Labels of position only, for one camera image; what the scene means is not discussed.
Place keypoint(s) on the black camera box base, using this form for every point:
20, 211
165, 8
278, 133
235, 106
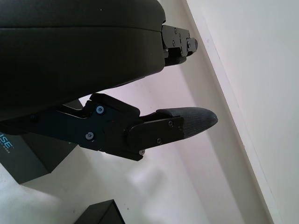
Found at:
102, 213

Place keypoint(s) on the black RealSense box lid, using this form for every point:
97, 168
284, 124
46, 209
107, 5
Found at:
28, 156

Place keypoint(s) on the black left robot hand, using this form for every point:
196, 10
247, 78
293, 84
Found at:
70, 58

